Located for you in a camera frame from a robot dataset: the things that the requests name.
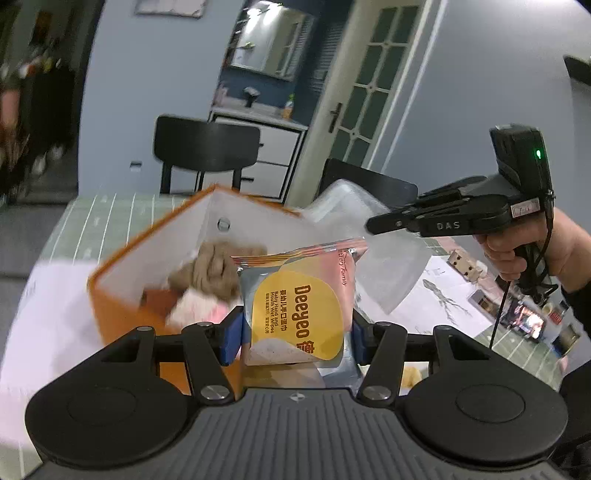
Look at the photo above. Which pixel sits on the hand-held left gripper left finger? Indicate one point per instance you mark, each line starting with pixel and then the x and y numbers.
pixel 231 337

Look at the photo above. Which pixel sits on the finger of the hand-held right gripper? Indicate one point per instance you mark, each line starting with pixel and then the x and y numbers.
pixel 390 222
pixel 450 190

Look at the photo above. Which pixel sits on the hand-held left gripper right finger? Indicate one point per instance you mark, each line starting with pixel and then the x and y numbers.
pixel 360 341

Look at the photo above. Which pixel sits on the translucent plastic bag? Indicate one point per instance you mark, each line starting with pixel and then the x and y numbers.
pixel 392 267

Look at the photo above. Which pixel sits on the pink white fuzzy cloth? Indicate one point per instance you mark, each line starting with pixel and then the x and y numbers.
pixel 194 308

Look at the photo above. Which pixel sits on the brown plush toy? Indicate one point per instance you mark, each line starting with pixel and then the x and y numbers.
pixel 210 272

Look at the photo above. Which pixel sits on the silver yellow wipes packet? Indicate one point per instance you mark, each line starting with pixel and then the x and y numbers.
pixel 295 314

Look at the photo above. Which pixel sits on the orange cardboard box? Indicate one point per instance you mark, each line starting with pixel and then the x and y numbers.
pixel 115 314

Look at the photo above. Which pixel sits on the yellow soft toy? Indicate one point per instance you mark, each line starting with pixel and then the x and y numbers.
pixel 413 374

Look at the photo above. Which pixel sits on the person's right hand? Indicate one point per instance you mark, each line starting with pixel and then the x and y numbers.
pixel 572 249

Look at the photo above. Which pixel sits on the black chair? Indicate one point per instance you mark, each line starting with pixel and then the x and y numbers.
pixel 369 177
pixel 207 145

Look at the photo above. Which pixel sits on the small wooden block toy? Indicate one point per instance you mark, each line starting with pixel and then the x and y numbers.
pixel 466 265

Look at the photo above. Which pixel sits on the small flat box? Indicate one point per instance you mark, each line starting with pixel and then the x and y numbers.
pixel 487 303

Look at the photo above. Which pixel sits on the phone with lit screen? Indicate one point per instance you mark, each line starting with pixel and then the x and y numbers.
pixel 526 321

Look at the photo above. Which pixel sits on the white glass-pane door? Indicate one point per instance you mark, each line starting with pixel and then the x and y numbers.
pixel 374 78

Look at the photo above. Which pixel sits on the white cabinet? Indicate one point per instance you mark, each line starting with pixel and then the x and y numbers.
pixel 272 152

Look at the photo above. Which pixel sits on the orange bottle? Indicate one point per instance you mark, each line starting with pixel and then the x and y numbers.
pixel 288 107

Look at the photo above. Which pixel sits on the small black stand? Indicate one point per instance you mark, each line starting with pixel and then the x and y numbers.
pixel 251 97

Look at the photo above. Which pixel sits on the small pink item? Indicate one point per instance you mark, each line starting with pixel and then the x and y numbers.
pixel 220 94

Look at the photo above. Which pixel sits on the dark shelf unit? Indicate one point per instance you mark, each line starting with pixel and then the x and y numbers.
pixel 37 101

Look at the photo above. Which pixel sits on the wall mirror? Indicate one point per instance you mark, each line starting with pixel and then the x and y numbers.
pixel 272 41

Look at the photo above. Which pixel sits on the wall picture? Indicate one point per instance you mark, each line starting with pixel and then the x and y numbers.
pixel 171 7

